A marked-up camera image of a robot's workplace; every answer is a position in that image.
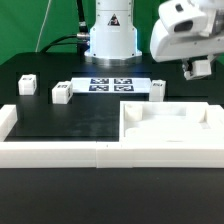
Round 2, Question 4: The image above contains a white sheet with AprilTags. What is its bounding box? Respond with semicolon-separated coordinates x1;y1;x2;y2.
71;77;151;93

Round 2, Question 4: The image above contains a white thin cable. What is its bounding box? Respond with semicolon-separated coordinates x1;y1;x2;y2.
35;0;53;53

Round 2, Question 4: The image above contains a green backdrop curtain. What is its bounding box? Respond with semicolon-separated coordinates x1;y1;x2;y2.
0;0;166;64

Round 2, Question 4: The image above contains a white U-shaped obstacle fence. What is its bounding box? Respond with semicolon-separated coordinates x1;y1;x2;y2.
0;105;224;168

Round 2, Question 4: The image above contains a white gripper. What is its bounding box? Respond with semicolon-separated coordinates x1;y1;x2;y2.
150;0;224;80

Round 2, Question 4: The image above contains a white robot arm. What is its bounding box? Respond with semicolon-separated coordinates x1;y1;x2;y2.
85;0;224;80

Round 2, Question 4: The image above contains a black cable bundle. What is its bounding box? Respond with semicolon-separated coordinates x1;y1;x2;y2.
41;0;92;54

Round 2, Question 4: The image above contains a white square tabletop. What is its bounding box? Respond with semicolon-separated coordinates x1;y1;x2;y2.
119;100;224;145

